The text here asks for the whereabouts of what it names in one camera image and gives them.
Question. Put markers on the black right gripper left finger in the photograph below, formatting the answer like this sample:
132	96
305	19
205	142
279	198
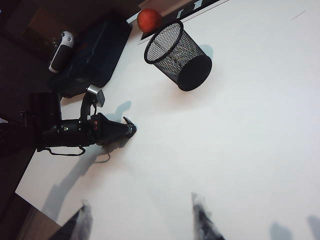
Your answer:
77	225

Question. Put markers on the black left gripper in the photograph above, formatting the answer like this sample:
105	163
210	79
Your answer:
77	130

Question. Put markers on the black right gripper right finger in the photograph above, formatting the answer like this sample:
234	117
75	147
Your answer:
206	222

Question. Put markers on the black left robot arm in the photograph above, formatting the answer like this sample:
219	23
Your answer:
37	115

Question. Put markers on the black mesh basket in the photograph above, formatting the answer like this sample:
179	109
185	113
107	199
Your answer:
185	65

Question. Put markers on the dark blue case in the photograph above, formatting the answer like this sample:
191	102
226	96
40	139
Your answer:
100	52

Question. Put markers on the white and black handheld controller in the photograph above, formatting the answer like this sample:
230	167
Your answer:
61	53

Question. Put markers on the orange round fruit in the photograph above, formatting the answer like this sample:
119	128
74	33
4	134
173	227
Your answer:
149	20

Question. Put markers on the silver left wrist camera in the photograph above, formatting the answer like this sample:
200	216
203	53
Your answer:
96	96

